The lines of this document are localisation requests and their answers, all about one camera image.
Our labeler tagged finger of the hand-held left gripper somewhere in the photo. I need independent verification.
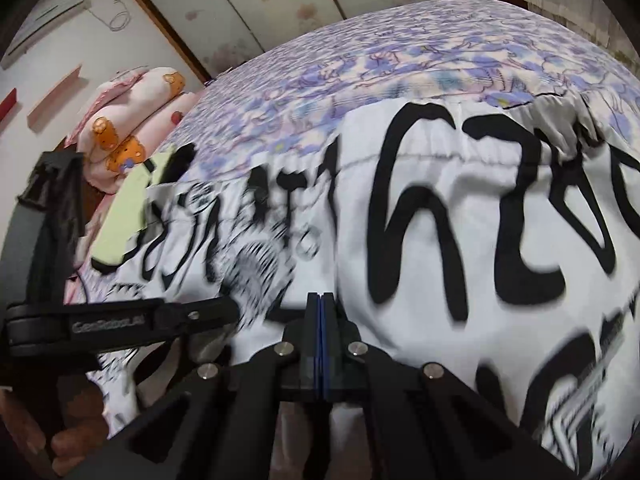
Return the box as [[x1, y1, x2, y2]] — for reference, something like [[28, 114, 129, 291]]
[[159, 295, 243, 339]]

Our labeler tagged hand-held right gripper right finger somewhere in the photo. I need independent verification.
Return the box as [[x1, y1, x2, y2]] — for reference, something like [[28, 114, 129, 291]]
[[322, 294, 576, 480]]

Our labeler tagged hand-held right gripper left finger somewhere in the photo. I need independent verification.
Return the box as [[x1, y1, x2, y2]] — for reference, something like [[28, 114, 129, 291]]
[[95, 294, 321, 480]]

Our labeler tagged black and white printed shirt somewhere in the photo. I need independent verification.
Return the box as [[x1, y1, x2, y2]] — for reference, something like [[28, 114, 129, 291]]
[[85, 100, 640, 480]]

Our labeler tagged person's left hand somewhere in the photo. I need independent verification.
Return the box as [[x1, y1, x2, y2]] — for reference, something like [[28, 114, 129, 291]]
[[49, 384, 109, 467]]

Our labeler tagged pink bear print rolled quilt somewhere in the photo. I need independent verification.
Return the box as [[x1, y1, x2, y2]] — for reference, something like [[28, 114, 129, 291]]
[[65, 66, 206, 196]]

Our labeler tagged purple cat print blanket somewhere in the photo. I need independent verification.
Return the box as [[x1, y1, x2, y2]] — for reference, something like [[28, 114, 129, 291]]
[[150, 0, 640, 171]]

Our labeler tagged white air conditioner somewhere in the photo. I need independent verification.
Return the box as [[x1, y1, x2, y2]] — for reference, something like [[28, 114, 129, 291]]
[[0, 0, 93, 68]]

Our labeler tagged floral sliding door wardrobe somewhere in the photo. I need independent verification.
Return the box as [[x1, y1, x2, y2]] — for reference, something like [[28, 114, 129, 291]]
[[114, 0, 446, 83]]

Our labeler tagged light wooden wall shelf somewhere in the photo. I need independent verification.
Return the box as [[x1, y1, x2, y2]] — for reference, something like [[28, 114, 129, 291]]
[[27, 65, 83, 131]]

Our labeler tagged white wall power cord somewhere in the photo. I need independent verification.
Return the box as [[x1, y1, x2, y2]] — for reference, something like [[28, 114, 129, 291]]
[[107, 0, 132, 31]]

